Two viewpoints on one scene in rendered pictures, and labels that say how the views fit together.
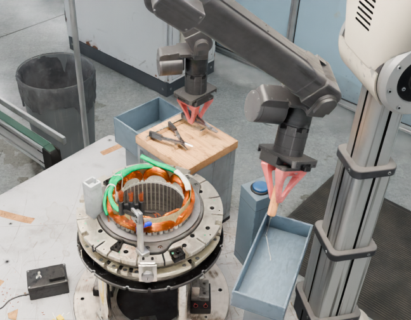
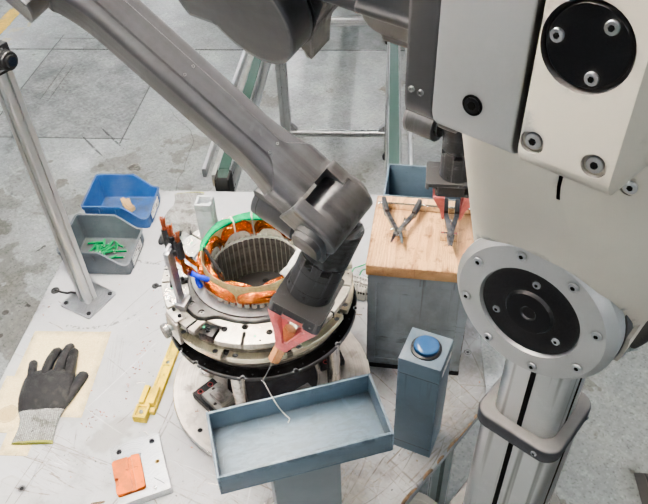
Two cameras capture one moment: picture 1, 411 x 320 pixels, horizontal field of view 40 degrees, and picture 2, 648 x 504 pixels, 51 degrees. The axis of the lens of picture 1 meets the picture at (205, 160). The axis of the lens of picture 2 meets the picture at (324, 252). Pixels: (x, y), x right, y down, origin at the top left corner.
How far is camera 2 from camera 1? 0.86 m
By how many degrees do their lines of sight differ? 44
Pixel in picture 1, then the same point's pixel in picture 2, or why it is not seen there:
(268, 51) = (184, 105)
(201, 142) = (430, 247)
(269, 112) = (265, 210)
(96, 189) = (202, 211)
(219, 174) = (435, 303)
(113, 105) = not seen: hidden behind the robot
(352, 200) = (478, 450)
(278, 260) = (318, 436)
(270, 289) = (262, 454)
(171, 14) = not seen: outside the picture
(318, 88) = (286, 207)
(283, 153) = (287, 283)
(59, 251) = not seen: hidden behind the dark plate
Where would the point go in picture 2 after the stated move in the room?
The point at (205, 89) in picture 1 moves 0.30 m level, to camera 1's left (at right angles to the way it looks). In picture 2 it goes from (460, 179) to (355, 104)
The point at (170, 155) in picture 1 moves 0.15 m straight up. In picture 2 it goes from (377, 238) to (379, 171)
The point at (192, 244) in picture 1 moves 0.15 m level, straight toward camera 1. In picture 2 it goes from (231, 334) to (141, 382)
